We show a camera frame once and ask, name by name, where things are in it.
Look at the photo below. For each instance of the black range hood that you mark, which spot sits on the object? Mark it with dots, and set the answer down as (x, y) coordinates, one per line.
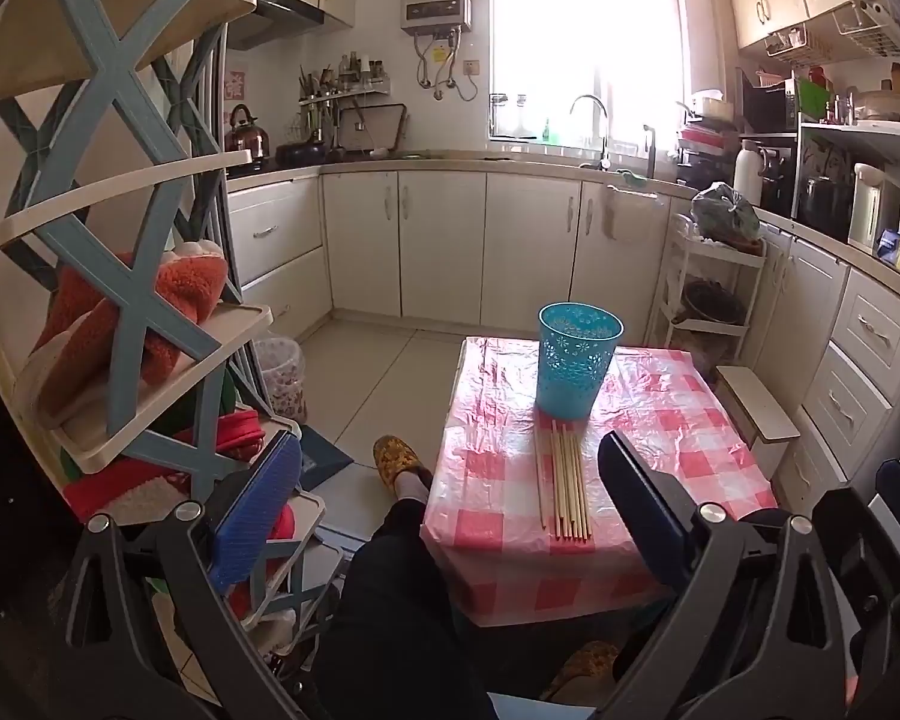
(277, 11)

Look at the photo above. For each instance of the pink checked tablecloth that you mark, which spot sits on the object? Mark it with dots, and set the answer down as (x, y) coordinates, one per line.
(487, 465)

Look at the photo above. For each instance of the green cutting board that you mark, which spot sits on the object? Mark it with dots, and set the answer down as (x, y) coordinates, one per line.
(811, 99)

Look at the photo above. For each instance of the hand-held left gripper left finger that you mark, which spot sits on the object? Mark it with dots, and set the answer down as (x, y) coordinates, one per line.
(259, 510)

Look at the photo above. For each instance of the steel kettle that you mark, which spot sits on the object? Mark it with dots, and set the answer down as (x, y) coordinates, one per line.
(246, 136)

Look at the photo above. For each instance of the white hanging bag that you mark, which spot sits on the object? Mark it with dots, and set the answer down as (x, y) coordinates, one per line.
(634, 210)

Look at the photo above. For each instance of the white storage trolley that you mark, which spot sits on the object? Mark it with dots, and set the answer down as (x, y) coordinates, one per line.
(720, 251)

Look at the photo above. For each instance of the metal counter shelf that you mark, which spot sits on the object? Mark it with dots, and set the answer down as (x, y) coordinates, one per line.
(855, 131)

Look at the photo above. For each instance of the blue perforated plastic basket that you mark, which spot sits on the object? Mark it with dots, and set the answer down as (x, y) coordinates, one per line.
(570, 367)

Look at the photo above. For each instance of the bundle of wooden chopsticks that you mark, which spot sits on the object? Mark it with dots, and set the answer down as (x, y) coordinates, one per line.
(566, 480)

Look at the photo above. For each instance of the black cooking pot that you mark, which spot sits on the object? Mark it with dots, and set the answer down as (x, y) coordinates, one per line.
(825, 202)

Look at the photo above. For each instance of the person's leg in black trousers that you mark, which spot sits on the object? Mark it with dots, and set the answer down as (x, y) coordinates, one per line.
(390, 615)

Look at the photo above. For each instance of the cream kitchen base cabinets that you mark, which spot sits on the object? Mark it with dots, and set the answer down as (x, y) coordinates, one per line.
(450, 240)

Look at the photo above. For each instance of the floral trash bin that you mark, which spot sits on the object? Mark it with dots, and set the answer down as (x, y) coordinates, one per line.
(281, 382)

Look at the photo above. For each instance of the chrome sink faucet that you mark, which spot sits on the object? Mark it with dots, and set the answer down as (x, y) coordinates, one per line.
(604, 154)

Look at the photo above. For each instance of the white electric air pot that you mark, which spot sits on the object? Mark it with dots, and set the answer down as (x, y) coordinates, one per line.
(870, 210)

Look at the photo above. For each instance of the dish rack with dishes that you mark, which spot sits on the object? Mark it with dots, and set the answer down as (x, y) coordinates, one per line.
(709, 142)

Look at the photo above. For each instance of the blue and cream shoe rack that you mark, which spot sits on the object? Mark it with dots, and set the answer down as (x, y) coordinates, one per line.
(101, 90)

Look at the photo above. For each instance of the white lidded bin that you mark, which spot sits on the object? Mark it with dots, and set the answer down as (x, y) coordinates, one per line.
(757, 409)

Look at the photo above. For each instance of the wall utensil rack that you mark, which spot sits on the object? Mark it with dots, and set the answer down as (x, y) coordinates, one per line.
(337, 86)

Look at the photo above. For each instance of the orange plush slippers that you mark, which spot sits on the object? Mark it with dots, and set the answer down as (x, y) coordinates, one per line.
(187, 292)

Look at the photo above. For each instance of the kitchen window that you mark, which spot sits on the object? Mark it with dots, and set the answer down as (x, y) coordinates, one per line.
(585, 52)

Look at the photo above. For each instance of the yellow floral slipper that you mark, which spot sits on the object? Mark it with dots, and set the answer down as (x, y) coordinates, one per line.
(397, 461)
(585, 671)

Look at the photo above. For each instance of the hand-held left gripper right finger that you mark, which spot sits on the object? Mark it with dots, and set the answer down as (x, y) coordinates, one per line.
(645, 510)

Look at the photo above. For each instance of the white thermos bottle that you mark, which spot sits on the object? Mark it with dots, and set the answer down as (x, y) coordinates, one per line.
(748, 172)

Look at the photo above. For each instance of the green plastic bag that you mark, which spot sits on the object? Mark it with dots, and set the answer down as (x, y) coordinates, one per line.
(727, 214)

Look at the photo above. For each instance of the black frying pan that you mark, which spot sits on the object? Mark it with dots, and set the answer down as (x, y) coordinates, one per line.
(300, 154)

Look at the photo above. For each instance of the black microwave oven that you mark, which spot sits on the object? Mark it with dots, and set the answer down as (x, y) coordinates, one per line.
(769, 105)

